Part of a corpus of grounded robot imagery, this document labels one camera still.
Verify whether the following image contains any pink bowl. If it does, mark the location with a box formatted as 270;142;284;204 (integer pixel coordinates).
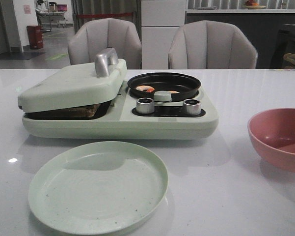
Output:
247;108;295;173

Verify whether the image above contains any orange white shrimp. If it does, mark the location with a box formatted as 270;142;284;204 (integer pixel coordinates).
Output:
135;85;155;93

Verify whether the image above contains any mint green sandwich maker lid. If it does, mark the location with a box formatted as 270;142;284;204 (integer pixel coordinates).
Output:
18;59;127;113

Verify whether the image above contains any slice of bread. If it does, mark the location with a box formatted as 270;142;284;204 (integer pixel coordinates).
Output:
52;104;101;118

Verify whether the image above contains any mint green breakfast maker base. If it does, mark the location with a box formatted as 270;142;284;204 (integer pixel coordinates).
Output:
22;82;218;140

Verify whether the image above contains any grey counter with white top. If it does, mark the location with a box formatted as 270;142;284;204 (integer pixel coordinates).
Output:
186;9;295;69

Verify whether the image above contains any fruit plate on counter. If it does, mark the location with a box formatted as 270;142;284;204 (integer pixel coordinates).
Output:
242;0;266;10

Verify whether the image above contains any right beige upholstered chair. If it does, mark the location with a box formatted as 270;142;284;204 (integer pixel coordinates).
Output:
168;20;258;69

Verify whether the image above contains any beige upholstered chair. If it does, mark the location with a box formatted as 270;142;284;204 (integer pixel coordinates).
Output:
68;18;142;69
168;20;258;69

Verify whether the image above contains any right silver control knob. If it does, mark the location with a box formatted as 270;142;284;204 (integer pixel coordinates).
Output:
182;99;202;116

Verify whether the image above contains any silver control knob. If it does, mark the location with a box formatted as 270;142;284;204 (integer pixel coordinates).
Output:
182;99;202;116
135;97;155;115

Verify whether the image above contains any round black frying pan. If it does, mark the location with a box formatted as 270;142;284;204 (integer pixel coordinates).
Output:
127;72;201;102

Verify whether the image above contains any left silver control knob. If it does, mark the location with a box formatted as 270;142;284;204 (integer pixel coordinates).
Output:
135;97;155;115

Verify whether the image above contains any white cabinet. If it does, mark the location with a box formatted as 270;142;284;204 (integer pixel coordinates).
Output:
141;0;186;69

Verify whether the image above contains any red barrier tape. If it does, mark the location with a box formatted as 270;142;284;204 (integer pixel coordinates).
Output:
76;12;134;19

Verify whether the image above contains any left beige upholstered chair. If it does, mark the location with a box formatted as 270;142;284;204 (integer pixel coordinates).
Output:
68;18;142;69

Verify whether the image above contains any mint green round plate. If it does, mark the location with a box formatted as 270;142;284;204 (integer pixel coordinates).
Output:
28;141;168;236

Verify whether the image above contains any background workbench with monitor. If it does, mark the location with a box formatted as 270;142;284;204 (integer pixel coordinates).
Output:
35;0;67;32

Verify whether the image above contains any red trash bin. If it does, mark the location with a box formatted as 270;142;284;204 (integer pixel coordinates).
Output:
27;25;44;49

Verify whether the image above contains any mint green pan handle knob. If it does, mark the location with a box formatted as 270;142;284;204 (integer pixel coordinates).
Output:
153;90;172;102

